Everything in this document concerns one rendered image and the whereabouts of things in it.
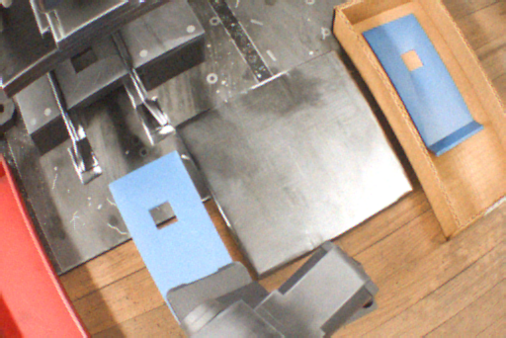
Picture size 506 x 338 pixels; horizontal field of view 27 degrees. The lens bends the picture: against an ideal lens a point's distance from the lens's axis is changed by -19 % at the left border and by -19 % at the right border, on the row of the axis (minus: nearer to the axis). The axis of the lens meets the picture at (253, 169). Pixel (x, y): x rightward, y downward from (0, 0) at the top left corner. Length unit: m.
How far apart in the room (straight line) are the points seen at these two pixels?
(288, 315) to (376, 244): 0.35
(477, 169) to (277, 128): 0.22
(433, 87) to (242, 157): 0.21
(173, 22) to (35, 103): 0.16
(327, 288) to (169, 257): 0.27
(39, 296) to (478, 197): 0.47
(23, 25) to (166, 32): 0.21
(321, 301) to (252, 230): 0.33
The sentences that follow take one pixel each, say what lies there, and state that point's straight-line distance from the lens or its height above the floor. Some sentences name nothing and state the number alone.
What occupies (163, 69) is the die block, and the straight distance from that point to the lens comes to 1.15.
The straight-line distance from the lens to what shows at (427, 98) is 1.19.
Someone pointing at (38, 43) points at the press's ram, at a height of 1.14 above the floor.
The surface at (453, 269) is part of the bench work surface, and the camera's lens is 1.16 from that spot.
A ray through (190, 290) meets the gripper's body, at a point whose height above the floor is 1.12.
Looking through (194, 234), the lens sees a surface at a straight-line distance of 1.06.
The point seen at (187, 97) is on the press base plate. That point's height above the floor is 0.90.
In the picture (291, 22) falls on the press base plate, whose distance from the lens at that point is 1.21.
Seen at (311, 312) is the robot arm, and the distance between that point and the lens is 0.81.
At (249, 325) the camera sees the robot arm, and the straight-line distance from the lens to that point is 0.76.
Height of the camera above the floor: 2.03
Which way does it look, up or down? 75 degrees down
